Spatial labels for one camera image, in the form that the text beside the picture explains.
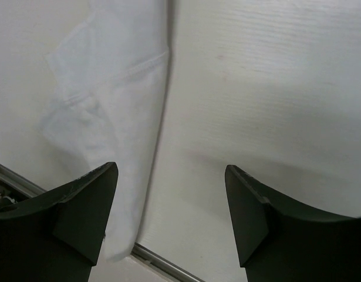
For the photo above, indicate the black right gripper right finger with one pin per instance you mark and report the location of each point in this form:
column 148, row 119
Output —
column 281, row 239

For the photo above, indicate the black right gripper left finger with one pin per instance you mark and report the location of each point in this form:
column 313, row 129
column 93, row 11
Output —
column 57, row 235

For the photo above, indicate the white fabric skirt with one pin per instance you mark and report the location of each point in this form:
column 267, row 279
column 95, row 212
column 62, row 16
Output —
column 111, row 74

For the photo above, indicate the aluminium table edge rail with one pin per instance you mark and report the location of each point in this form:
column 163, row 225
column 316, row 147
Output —
column 9, row 180

